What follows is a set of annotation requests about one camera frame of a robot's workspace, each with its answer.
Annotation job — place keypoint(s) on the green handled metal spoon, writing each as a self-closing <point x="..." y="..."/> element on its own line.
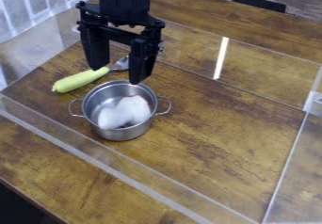
<point x="84" y="78"/>

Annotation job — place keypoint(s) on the white and red toy mushroom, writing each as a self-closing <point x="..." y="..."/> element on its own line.
<point x="130" y="111"/>

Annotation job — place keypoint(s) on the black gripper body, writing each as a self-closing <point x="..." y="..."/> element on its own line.
<point x="104" y="17"/>

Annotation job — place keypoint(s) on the clear acrylic enclosure wall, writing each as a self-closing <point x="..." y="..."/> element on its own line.
<point x="232" y="155"/>

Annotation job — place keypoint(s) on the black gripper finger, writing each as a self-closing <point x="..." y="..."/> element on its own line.
<point x="142" y="60"/>
<point x="96" y="45"/>

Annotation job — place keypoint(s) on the small steel pot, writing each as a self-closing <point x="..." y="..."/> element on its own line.
<point x="105" y="96"/>

